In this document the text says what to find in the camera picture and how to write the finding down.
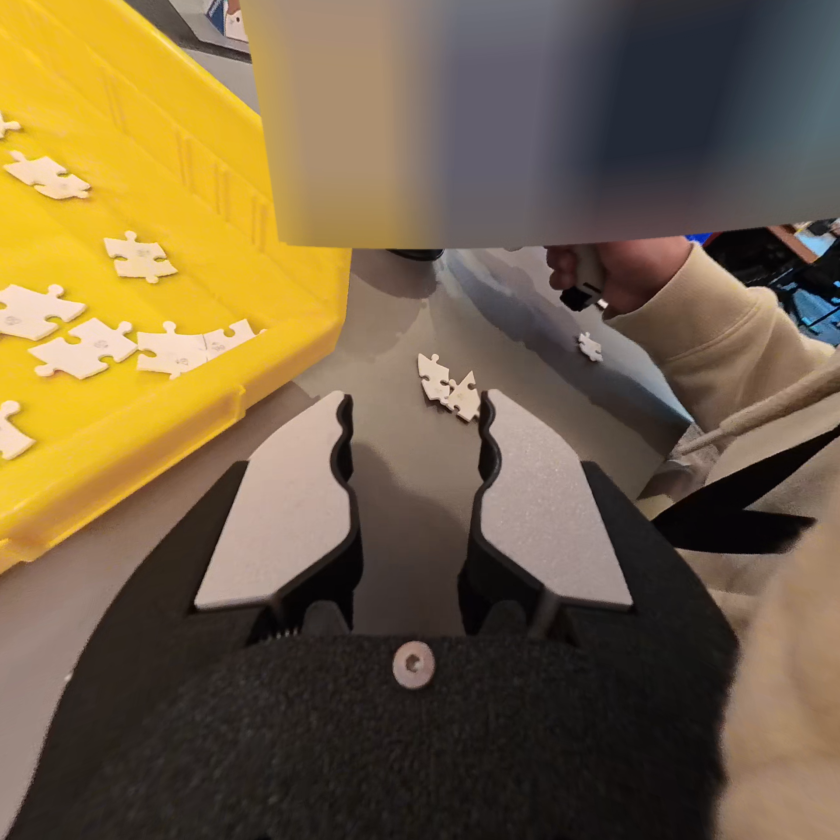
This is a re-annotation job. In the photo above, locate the person's right forearm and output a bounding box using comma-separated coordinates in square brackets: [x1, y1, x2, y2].
[607, 243, 840, 434]

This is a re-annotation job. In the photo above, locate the black lanyard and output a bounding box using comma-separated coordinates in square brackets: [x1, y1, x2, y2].
[653, 423, 840, 555]

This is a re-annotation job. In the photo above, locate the yellow plastic bin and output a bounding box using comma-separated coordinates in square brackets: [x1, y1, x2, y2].
[0, 0, 353, 574]

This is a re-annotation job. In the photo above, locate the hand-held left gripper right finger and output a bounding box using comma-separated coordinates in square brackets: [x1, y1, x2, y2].
[460, 389, 635, 614]

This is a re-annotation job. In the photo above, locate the group of loose puzzle pieces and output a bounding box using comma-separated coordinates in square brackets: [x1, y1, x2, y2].
[0, 112, 259, 460]

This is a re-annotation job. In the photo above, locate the person's right hand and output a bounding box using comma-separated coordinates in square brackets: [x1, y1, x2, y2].
[545, 239, 694, 316]

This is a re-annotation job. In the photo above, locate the black office chair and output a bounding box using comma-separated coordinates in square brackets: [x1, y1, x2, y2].
[742, 230, 840, 329]

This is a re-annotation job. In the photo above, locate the puzzle box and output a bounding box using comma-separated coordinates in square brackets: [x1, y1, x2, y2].
[204, 0, 250, 47]

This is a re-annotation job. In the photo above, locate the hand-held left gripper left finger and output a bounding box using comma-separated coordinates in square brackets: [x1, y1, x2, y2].
[195, 390, 362, 614]

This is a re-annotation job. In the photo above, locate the beige hoodie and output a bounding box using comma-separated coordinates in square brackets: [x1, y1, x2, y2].
[644, 355, 840, 840]

